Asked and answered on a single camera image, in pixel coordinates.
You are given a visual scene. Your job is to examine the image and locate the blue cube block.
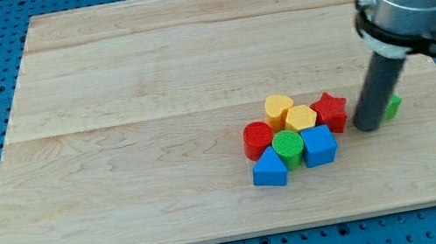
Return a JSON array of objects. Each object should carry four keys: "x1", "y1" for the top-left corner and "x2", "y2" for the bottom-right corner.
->
[{"x1": 299, "y1": 124, "x2": 338, "y2": 168}]

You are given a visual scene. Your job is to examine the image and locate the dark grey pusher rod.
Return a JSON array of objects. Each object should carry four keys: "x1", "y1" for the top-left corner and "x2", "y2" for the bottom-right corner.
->
[{"x1": 353, "y1": 52, "x2": 405, "y2": 132}]

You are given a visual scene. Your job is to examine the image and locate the red cylinder block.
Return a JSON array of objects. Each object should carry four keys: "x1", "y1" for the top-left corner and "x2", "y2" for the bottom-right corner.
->
[{"x1": 243, "y1": 122, "x2": 274, "y2": 161}]

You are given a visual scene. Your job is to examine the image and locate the yellow hexagon block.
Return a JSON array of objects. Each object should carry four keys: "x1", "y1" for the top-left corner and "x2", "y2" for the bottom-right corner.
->
[{"x1": 285, "y1": 105, "x2": 317, "y2": 133}]

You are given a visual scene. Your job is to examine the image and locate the green block behind rod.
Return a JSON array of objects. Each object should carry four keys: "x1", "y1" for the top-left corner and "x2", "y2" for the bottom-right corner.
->
[{"x1": 383, "y1": 94, "x2": 403, "y2": 121}]

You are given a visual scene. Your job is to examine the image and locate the wooden board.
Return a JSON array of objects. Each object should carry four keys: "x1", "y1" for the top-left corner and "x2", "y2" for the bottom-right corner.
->
[{"x1": 0, "y1": 0, "x2": 436, "y2": 244}]

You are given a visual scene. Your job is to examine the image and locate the yellow heart block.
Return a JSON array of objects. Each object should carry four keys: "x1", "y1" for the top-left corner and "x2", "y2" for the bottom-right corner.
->
[{"x1": 264, "y1": 94, "x2": 294, "y2": 132}]

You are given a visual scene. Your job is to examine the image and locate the green cylinder block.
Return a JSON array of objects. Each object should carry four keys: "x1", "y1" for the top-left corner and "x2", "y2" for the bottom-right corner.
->
[{"x1": 271, "y1": 130, "x2": 305, "y2": 171}]

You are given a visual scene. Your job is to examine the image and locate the blue triangle block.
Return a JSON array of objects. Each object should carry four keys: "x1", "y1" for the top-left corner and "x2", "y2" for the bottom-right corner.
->
[{"x1": 252, "y1": 146, "x2": 288, "y2": 186}]

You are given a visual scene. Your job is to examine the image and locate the red star block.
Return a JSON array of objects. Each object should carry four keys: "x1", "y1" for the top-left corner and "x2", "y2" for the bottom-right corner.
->
[{"x1": 309, "y1": 92, "x2": 348, "y2": 134}]

